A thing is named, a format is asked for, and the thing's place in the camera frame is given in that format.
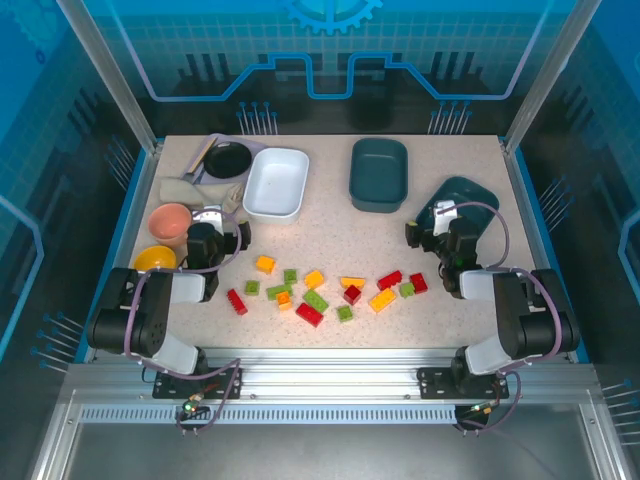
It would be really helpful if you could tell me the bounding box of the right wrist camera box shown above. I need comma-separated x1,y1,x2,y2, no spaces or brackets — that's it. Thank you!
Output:
432,199,457,236

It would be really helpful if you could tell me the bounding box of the pink bowl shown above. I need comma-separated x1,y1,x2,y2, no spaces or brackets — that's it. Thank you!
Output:
147,202,194,249

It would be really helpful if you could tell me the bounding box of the red long lego brick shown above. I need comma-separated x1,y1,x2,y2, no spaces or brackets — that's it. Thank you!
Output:
226,288,249,317
376,269,404,292
295,302,326,329

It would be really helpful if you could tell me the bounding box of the aluminium frame post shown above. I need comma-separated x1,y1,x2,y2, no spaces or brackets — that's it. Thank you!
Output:
55,0,165,154
501,0,587,155

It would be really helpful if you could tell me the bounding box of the black round plate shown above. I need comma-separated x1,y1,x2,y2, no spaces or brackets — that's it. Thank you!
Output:
203,142,253,180

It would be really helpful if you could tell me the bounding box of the wooden handled utensil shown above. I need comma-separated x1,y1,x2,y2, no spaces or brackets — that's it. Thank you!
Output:
182,144,219,179

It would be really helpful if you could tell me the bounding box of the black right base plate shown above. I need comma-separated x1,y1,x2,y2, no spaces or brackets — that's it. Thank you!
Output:
417,367,510,400

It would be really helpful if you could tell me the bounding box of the small circuit board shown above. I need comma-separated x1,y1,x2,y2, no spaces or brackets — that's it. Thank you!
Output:
469,399,501,419
182,394,211,419

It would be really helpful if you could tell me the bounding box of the teal plastic container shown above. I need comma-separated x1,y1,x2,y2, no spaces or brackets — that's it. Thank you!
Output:
413,175,500,237
348,137,410,214

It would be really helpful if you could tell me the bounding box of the yellow long lego brick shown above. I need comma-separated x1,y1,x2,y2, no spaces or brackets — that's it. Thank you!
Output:
368,288,398,313

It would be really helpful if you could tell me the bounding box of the purple mat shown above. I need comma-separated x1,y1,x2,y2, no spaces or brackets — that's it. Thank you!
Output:
180,132,269,186

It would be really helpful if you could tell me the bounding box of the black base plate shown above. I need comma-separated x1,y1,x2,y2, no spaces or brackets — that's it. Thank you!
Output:
417,367,510,400
152,367,245,400

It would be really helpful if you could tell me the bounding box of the aluminium front rail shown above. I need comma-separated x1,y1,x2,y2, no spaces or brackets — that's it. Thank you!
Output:
64,347,596,406

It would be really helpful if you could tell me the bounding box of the white plastic container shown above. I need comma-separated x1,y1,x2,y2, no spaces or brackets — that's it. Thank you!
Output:
242,147,310,225

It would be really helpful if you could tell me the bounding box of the blue printed back panel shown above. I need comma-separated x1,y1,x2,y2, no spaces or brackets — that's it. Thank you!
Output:
92,0,556,136

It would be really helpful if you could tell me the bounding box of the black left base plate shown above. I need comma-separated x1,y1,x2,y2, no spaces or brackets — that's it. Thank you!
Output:
152,367,245,400

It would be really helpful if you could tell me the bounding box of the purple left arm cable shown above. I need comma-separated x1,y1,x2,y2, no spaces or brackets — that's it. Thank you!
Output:
122,208,244,436

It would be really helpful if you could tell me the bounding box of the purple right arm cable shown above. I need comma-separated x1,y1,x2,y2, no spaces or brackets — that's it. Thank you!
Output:
433,201,564,436

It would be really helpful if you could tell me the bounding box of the slotted cable duct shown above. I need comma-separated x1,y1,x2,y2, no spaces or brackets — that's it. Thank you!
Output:
78,405,459,426

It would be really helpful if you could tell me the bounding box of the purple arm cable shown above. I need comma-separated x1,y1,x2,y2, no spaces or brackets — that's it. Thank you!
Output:
122,208,244,436
433,201,564,436

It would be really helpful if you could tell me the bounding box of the yellow bowl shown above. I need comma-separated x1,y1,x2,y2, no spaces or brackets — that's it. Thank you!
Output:
133,244,178,271

